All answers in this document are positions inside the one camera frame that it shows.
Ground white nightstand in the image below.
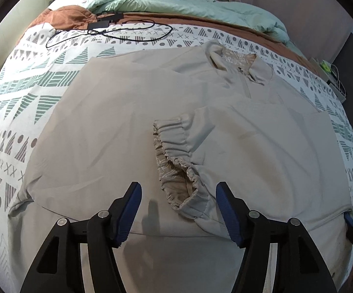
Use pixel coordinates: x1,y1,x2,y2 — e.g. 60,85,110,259
311,56,346,104

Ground beige jacket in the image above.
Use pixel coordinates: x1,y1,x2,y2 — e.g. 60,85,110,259
8,40,353,293

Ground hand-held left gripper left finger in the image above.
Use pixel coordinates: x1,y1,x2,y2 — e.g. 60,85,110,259
19,181,143,293

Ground orange cloth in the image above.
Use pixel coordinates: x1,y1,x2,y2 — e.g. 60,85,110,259
31,6,98,32

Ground white cables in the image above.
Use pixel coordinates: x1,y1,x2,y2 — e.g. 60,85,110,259
329,64,346,98

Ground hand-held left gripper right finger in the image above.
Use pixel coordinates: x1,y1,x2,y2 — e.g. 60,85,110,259
216,181,337,293

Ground beige padded headboard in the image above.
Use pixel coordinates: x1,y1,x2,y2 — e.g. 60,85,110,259
0,0,58,37

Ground thin black cable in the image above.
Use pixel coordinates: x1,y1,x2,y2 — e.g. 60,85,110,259
46,18,173,49

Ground black power adapter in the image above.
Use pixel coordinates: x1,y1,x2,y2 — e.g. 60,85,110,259
87,14,123,31

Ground bed with patterned sheet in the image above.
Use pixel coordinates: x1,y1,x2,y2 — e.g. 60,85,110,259
0,0,353,293

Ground mint green duvet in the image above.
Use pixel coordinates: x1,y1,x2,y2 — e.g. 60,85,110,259
86,0,288,43

